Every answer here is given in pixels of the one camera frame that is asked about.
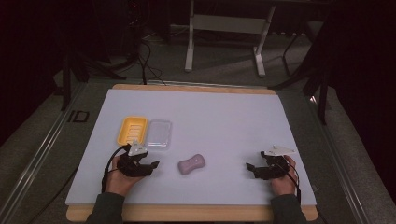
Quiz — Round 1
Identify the purple soap bar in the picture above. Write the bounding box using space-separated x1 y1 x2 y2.
177 153 206 176

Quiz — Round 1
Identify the black stand with cables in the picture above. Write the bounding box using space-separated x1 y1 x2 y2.
59 0 148 112

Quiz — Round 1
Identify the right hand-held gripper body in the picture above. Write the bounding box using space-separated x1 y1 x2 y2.
255 144 297 181

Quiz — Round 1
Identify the clear plastic lid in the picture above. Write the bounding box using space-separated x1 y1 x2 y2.
145 119 173 150

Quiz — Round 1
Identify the black tripod stand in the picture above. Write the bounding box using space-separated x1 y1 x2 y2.
268 46 332 126

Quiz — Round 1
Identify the person's right hand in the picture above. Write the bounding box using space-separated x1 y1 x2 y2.
270 154 299 197

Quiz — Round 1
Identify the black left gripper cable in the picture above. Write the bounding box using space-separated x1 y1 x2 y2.
100 144 131 194

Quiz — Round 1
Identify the yellow soap dish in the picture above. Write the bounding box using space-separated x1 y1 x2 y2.
116 116 149 147

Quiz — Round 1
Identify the black floor cable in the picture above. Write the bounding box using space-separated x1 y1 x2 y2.
136 38 167 87

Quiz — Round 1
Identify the white metal table frame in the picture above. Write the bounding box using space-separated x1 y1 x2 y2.
184 0 277 78

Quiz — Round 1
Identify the white table mat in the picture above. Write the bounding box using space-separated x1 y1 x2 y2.
64 88 318 207

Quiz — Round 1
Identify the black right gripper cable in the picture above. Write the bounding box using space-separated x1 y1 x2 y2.
278 161 303 205

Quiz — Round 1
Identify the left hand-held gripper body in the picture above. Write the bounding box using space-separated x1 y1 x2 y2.
116 140 154 178

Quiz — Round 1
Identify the person's left hand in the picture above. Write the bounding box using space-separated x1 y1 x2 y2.
105 154 142 198

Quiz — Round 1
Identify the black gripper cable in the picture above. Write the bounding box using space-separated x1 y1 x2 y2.
278 161 303 205
100 144 131 194

